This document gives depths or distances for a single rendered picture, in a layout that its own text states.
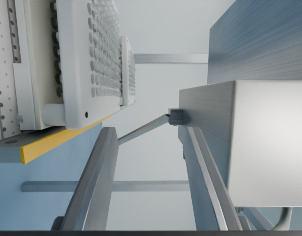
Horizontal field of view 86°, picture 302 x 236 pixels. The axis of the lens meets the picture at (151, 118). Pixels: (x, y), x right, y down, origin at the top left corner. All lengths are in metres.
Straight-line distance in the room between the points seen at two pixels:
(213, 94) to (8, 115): 0.21
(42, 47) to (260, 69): 0.43
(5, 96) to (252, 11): 0.53
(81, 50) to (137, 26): 3.56
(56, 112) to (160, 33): 3.55
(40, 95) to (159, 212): 3.94
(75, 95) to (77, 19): 0.08
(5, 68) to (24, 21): 0.05
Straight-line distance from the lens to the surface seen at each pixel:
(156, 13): 3.88
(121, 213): 4.12
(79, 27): 0.22
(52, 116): 0.21
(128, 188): 1.37
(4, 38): 0.24
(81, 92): 0.20
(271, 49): 0.45
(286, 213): 0.22
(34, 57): 0.22
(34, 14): 0.24
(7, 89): 0.23
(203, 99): 0.19
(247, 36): 0.54
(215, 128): 0.16
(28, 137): 0.21
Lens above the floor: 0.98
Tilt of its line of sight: 1 degrees up
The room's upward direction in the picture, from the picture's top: 90 degrees clockwise
